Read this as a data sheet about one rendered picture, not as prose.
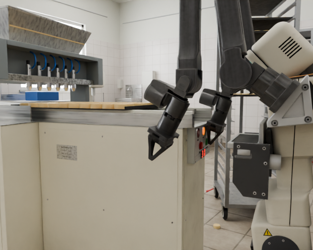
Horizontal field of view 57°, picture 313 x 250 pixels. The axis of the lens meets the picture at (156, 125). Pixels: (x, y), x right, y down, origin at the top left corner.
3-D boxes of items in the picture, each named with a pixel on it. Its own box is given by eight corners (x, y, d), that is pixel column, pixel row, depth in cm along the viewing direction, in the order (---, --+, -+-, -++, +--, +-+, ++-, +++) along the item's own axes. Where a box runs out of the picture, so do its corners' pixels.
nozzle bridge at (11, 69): (-53, 122, 126) (-59, 42, 123) (62, 113, 192) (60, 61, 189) (0, 125, 113) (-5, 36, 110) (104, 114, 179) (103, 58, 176)
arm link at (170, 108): (188, 100, 77) (194, 100, 82) (167, 89, 79) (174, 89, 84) (176, 123, 79) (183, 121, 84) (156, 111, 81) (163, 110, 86)
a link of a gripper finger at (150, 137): (137, 155, 85) (151, 127, 83) (148, 151, 92) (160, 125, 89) (156, 167, 83) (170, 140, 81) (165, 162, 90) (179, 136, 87)
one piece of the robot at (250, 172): (283, 177, 105) (285, 118, 103) (282, 203, 80) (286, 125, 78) (238, 172, 111) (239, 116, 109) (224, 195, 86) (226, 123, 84)
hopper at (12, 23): (-37, 45, 130) (-39, 13, 128) (53, 59, 181) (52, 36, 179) (9, 40, 118) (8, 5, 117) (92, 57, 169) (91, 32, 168)
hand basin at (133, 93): (155, 123, 613) (155, 71, 602) (145, 125, 584) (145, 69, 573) (120, 121, 670) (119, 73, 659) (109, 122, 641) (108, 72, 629)
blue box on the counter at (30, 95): (37, 100, 431) (37, 91, 430) (25, 100, 447) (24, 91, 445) (59, 100, 465) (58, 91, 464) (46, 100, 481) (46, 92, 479)
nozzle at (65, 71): (62, 91, 155) (60, 57, 153) (65, 91, 158) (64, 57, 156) (71, 91, 153) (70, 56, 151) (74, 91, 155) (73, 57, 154)
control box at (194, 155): (186, 163, 110) (186, 127, 108) (201, 152, 132) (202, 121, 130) (195, 164, 108) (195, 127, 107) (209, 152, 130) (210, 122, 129)
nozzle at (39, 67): (35, 90, 138) (33, 52, 136) (39, 90, 141) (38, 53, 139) (44, 90, 136) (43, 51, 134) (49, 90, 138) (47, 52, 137)
